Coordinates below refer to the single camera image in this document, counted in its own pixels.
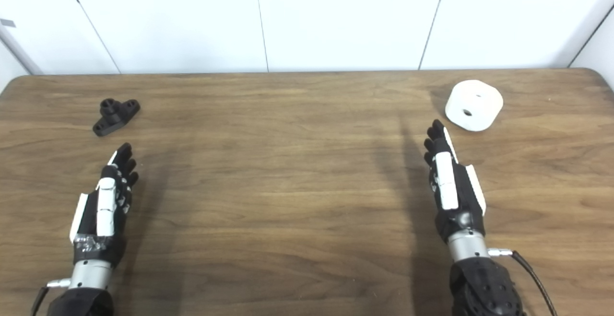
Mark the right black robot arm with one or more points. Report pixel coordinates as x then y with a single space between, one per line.
484 287

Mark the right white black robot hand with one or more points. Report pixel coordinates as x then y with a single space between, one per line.
448 186

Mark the round white piece with holes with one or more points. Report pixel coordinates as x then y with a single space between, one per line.
477 100

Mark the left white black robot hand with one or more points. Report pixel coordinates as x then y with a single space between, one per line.
105 210

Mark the small grey wall label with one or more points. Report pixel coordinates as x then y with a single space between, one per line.
7 23

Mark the grey wall corner strip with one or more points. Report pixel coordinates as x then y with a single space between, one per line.
21 52

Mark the black flanged holder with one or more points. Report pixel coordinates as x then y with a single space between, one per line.
112 114

